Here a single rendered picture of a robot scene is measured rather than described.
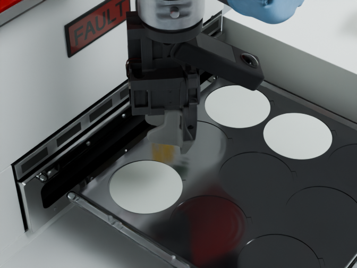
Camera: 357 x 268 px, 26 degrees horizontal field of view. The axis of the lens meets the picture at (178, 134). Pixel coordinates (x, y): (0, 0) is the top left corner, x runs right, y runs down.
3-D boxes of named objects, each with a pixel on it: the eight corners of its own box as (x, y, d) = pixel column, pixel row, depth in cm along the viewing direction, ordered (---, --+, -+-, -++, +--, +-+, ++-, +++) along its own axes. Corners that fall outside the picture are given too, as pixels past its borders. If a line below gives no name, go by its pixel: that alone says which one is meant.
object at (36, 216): (24, 228, 106) (14, 180, 100) (215, 74, 132) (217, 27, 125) (33, 234, 105) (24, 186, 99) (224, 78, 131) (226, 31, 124)
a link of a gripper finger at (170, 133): (146, 154, 101) (144, 100, 95) (192, 151, 101) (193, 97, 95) (148, 171, 98) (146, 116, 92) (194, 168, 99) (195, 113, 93)
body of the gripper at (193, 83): (129, 81, 97) (124, -1, 89) (197, 77, 98) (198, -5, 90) (132, 122, 92) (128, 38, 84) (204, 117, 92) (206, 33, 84)
